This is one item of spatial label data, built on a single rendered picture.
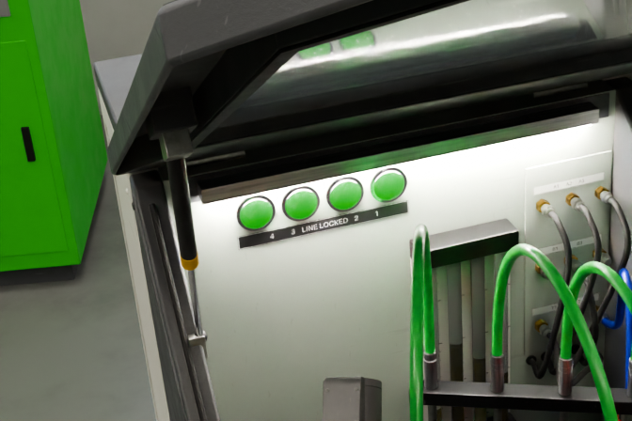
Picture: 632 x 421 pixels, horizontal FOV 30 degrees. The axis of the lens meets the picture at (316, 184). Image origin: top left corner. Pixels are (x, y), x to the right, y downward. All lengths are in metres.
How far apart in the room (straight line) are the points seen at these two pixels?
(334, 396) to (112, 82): 0.69
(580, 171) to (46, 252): 2.65
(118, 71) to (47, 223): 2.34
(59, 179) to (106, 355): 0.61
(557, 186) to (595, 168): 0.06
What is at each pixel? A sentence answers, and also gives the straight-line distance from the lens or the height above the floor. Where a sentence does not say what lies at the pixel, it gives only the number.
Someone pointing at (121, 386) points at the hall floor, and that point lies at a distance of 3.59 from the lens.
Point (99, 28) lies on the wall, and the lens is 5.24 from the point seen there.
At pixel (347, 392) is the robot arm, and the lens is 1.11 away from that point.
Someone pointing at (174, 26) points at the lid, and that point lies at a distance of 0.69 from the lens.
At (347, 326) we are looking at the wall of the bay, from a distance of 1.64.
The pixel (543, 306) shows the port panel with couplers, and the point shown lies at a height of 1.13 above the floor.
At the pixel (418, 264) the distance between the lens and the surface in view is 1.29.
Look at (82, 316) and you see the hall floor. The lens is 3.94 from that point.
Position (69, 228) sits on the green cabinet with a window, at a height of 0.22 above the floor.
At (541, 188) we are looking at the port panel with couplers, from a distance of 1.65.
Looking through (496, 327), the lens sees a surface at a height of 1.21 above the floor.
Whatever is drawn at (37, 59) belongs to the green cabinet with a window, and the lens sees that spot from 3.75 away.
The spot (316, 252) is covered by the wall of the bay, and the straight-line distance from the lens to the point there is 1.56.
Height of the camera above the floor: 2.11
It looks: 28 degrees down
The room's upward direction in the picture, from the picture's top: 5 degrees counter-clockwise
